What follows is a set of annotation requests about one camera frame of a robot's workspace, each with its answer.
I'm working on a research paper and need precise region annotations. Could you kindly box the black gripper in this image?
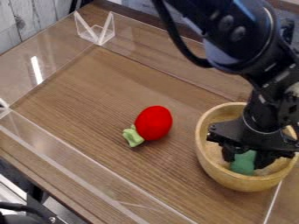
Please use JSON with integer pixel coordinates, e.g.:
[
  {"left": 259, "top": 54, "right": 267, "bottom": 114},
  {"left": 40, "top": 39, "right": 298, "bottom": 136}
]
[{"left": 207, "top": 116, "right": 299, "bottom": 169}]

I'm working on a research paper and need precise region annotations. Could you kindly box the green rectangular block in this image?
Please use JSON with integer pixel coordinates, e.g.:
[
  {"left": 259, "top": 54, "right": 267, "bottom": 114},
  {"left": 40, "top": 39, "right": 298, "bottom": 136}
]
[{"left": 230, "top": 150, "right": 258, "bottom": 176}]

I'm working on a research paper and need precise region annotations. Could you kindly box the brown wooden bowl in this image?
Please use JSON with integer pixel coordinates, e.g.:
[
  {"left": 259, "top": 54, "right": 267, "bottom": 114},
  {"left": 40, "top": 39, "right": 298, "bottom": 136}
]
[{"left": 195, "top": 102, "right": 299, "bottom": 193}]

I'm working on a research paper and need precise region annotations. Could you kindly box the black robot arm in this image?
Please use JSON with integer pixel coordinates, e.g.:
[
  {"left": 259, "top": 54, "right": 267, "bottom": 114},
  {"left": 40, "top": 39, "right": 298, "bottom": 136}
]
[{"left": 151, "top": 0, "right": 299, "bottom": 169}]

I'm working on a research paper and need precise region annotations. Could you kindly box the red plush strawberry toy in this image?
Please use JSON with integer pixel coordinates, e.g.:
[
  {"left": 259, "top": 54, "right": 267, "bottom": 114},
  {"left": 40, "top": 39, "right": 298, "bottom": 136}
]
[{"left": 123, "top": 106, "right": 174, "bottom": 147}]

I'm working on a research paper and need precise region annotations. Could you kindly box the clear acrylic enclosure wall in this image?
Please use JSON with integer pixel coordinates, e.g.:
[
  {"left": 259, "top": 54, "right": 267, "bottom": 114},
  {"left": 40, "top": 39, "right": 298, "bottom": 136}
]
[{"left": 0, "top": 10, "right": 299, "bottom": 224}]

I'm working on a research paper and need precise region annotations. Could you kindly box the black metal bracket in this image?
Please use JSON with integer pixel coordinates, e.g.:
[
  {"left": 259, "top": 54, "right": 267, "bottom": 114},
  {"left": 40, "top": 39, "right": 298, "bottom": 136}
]
[{"left": 25, "top": 194, "right": 68, "bottom": 224}]

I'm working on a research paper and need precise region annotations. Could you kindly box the black cable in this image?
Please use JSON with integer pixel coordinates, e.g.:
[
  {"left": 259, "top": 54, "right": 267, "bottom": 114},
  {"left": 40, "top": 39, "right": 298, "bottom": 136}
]
[{"left": 0, "top": 201, "right": 33, "bottom": 218}]

